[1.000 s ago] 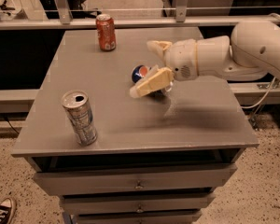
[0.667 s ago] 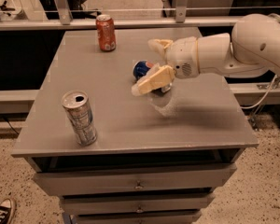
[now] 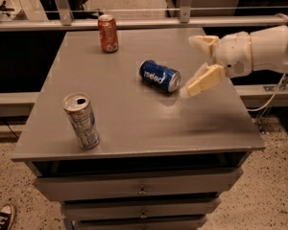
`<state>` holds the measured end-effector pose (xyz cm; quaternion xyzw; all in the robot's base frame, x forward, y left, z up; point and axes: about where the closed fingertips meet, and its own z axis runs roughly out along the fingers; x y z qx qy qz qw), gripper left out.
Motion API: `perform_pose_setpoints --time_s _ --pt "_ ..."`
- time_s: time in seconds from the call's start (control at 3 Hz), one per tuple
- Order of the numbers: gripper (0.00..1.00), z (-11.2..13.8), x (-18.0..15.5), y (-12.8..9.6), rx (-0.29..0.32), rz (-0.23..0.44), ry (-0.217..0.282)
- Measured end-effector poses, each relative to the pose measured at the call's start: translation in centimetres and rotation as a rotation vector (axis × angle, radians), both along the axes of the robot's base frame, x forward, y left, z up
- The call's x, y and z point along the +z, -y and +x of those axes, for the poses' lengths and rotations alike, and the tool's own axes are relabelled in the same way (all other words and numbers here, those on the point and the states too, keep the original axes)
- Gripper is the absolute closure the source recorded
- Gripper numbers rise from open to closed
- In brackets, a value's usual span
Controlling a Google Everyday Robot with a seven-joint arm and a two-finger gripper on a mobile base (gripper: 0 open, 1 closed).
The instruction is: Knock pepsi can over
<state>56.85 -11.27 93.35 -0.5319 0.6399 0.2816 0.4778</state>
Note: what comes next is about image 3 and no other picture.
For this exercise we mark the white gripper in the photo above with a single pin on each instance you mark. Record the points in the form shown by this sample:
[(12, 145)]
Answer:
[(234, 54)]

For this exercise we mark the blue pepsi can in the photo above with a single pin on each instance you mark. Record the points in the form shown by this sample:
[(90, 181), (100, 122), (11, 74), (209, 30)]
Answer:
[(161, 76)]

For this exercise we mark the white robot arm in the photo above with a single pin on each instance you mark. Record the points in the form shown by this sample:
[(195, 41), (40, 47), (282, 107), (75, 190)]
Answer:
[(269, 49)]

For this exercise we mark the orange soda can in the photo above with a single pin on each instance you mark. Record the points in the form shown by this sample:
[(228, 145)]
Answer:
[(108, 33)]

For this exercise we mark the silver energy drink can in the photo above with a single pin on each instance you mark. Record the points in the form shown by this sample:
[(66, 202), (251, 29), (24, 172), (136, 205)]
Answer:
[(77, 107)]

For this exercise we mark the grey metal railing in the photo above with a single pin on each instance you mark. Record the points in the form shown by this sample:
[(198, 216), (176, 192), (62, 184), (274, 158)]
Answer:
[(28, 15)]

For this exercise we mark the top grey drawer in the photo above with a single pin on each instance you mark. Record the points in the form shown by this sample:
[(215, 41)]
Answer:
[(138, 184)]

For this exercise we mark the grey drawer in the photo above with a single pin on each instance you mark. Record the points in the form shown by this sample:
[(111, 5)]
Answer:
[(142, 209), (138, 184), (176, 223)]

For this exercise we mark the grey drawer cabinet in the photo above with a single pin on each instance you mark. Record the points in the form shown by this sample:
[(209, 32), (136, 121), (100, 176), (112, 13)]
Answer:
[(141, 129)]

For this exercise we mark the bottom grey drawer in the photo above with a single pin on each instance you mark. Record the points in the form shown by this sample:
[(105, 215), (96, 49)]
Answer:
[(176, 223)]

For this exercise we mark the middle grey drawer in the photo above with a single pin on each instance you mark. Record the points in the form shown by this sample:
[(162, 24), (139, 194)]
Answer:
[(142, 209)]

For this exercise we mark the black white sneaker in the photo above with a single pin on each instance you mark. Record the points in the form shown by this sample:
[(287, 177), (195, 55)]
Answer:
[(7, 217)]

